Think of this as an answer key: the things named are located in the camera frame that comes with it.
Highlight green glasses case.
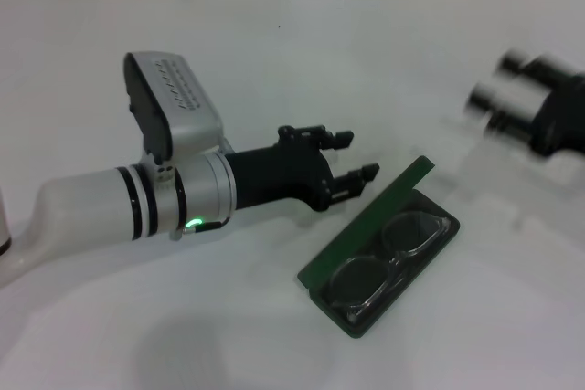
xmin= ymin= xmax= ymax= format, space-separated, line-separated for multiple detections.
xmin=295 ymin=155 xmax=461 ymax=342

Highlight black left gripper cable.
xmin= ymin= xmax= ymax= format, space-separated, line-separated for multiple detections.
xmin=182 ymin=219 xmax=229 ymax=237

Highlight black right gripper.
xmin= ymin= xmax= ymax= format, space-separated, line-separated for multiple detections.
xmin=465 ymin=47 xmax=585 ymax=162

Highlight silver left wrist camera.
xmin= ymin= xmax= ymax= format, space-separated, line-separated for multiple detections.
xmin=123 ymin=50 xmax=225 ymax=166

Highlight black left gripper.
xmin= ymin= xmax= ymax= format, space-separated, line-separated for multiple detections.
xmin=225 ymin=123 xmax=382 ymax=214

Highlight clear white glasses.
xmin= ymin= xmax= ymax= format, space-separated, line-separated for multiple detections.
xmin=326 ymin=214 xmax=452 ymax=323

